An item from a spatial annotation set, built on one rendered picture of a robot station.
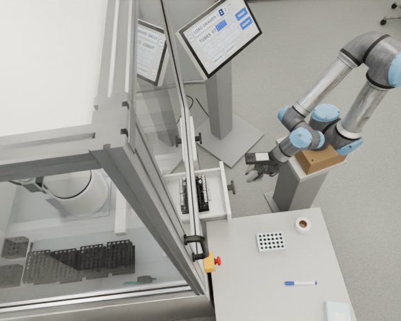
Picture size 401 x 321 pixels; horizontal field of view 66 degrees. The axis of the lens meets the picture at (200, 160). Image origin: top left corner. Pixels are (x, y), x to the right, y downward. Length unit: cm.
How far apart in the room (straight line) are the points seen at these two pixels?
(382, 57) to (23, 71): 109
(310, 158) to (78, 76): 136
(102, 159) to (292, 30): 359
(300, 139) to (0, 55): 96
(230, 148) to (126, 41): 226
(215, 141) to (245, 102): 54
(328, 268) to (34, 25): 142
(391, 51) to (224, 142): 171
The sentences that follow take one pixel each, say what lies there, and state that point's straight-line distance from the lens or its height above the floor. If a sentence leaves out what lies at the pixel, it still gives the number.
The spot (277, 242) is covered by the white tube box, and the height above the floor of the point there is 77.
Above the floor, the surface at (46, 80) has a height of 197.
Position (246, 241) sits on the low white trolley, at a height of 76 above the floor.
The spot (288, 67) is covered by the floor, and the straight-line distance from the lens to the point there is 339.
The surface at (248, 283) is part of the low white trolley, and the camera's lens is 151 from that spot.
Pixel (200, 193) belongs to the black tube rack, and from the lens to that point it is 150.
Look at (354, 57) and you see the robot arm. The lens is 132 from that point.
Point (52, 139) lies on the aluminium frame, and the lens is 38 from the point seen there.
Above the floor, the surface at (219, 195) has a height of 84.
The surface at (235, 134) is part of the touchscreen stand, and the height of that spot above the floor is 4.
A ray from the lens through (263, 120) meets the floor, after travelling 289.
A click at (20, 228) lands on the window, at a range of 62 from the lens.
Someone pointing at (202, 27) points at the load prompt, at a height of 116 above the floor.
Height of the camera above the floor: 225
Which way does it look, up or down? 58 degrees down
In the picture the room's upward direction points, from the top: 11 degrees counter-clockwise
